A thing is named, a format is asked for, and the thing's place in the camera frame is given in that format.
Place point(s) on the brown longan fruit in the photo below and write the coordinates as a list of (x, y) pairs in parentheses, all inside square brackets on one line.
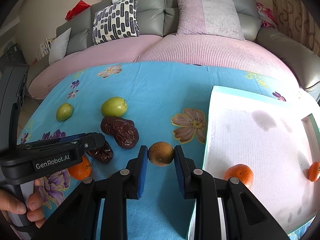
[(161, 154)]

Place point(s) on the small orange tangerine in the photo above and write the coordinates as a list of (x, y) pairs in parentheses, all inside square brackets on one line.
[(314, 172)]

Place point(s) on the pink grey cushion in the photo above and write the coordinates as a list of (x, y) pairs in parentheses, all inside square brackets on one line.
[(209, 17)]

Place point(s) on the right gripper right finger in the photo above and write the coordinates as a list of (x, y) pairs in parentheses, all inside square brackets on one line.
[(195, 183)]

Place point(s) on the blue floral tablecloth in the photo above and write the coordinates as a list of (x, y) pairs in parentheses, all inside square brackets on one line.
[(167, 102)]

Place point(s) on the large orange tangerine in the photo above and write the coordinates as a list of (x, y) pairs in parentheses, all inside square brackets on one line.
[(242, 172)]

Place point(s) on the white magazine rack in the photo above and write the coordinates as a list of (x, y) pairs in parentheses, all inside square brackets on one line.
[(44, 48)]

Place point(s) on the red bag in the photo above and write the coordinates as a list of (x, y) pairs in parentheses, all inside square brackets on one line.
[(80, 7)]

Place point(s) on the pink floral cloth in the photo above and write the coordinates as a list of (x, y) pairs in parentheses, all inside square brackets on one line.
[(266, 16)]

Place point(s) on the grey small cushion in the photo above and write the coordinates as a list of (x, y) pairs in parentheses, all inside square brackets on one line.
[(59, 47)]

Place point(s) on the white tray teal rim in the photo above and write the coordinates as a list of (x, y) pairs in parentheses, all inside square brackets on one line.
[(275, 139)]

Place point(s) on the grey leather sofa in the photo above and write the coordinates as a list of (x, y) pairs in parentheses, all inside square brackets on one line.
[(161, 17)]

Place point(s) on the dark red date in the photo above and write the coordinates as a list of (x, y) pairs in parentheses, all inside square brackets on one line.
[(107, 122), (125, 134), (103, 154)]

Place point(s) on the black white patterned cushion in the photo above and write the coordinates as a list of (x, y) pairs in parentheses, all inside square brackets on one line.
[(115, 22)]

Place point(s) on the brown patterned curtain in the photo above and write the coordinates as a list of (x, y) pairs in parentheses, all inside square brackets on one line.
[(296, 21)]

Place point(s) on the person left hand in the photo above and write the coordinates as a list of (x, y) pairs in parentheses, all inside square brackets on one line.
[(34, 211)]

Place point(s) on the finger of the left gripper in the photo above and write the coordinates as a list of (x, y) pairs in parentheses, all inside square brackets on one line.
[(72, 137)]

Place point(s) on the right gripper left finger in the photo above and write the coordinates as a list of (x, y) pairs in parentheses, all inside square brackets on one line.
[(125, 184)]

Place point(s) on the pink sofa cover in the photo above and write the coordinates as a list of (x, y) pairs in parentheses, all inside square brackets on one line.
[(204, 50)]

